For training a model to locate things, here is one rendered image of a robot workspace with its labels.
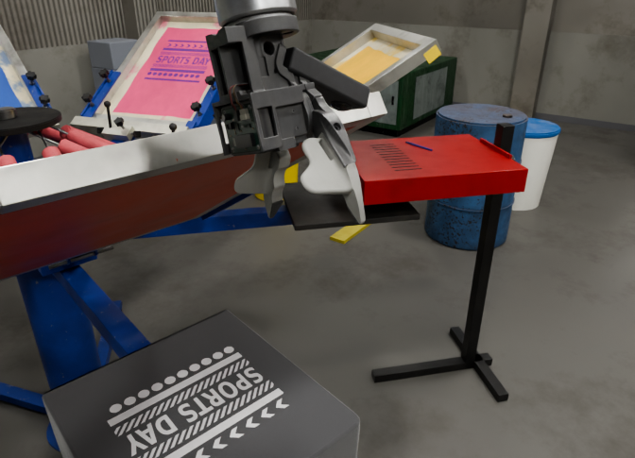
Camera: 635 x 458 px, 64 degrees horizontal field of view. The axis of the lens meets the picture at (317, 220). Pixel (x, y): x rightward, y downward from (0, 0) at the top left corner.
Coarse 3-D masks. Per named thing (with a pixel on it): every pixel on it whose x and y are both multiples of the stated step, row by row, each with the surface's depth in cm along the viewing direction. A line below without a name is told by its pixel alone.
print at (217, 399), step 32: (224, 352) 116; (160, 384) 106; (192, 384) 106; (224, 384) 106; (256, 384) 106; (128, 416) 99; (160, 416) 99; (192, 416) 99; (224, 416) 99; (256, 416) 99; (128, 448) 92; (160, 448) 92; (192, 448) 92; (224, 448) 92
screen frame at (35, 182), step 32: (192, 128) 61; (224, 128) 63; (352, 128) 83; (64, 160) 52; (96, 160) 54; (128, 160) 55; (160, 160) 57; (192, 160) 60; (0, 192) 48; (32, 192) 49; (64, 192) 51
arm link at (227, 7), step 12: (216, 0) 46; (228, 0) 45; (240, 0) 44; (252, 0) 44; (264, 0) 44; (276, 0) 45; (288, 0) 46; (216, 12) 47; (228, 12) 45; (240, 12) 45; (252, 12) 45; (264, 12) 45; (276, 12) 46; (288, 12) 47; (228, 24) 47
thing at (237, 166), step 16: (224, 160) 67; (240, 160) 72; (208, 176) 76; (224, 176) 82; (176, 192) 80; (192, 192) 86; (208, 192) 95; (224, 192) 104; (160, 208) 92; (176, 208) 101; (192, 208) 112; (208, 208) 126; (144, 224) 108; (160, 224) 121; (112, 240) 117
